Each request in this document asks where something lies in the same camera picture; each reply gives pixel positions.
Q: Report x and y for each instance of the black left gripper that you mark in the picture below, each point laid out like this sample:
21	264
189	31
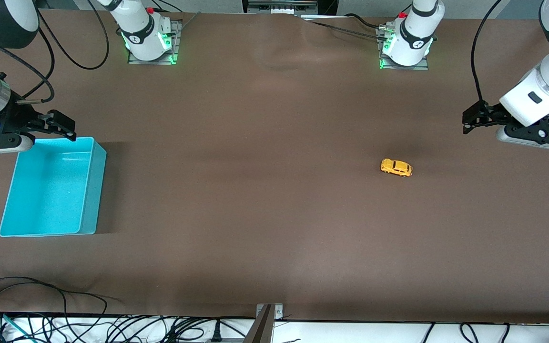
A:
490	114

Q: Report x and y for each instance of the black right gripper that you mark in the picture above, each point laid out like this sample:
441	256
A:
11	117

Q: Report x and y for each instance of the yellow beetle toy car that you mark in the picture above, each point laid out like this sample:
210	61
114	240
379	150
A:
397	167

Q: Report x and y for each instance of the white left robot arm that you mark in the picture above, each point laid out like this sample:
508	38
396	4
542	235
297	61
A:
412	43

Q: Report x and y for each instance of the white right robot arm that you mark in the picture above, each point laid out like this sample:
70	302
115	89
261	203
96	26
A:
146	38

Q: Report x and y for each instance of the teal plastic bin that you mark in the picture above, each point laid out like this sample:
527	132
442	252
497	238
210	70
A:
50	190

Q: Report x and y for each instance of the brown table cover sheet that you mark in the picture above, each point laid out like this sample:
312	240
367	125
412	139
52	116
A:
274	214

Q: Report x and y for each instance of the grey power strip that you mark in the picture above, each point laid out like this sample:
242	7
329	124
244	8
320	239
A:
281	5

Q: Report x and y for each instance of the black power plug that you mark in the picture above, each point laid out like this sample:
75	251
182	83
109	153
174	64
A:
216	333

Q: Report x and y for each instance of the grey metal base plate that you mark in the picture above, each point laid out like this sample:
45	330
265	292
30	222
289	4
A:
422	67
177	52

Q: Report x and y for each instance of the small metal clamp bracket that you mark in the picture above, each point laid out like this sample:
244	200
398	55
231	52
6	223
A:
278	310

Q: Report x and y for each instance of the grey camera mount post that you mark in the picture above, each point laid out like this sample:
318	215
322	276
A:
262	331

